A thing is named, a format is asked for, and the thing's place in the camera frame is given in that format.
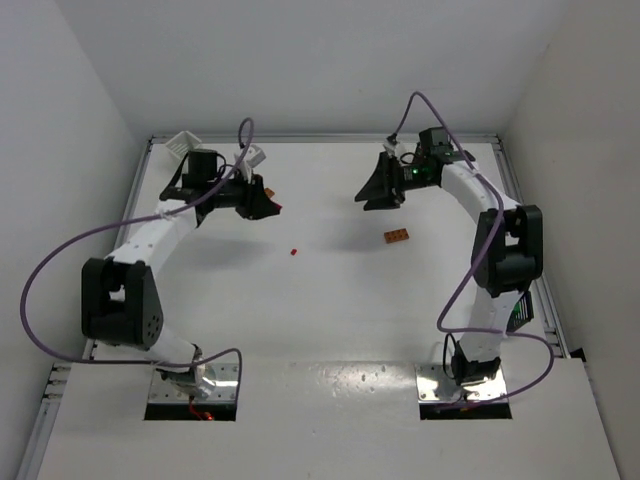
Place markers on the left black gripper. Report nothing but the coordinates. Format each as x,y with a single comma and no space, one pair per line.
253,197

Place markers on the white slotted bin back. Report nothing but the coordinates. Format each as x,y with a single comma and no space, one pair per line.
180,144

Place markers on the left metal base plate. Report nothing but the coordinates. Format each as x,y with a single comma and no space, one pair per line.
213,383

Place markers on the black slotted bin right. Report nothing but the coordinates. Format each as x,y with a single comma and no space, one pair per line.
521,314

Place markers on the orange lego plate right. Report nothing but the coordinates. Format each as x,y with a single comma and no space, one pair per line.
395,236

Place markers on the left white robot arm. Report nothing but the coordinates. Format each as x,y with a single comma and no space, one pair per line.
120,303

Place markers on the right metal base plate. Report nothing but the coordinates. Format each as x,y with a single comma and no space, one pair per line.
434,387

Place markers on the metal base plate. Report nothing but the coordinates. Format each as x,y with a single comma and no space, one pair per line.
213,383
434,387

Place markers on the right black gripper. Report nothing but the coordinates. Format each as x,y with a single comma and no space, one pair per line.
395,181

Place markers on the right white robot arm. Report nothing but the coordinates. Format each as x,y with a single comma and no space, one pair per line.
507,253

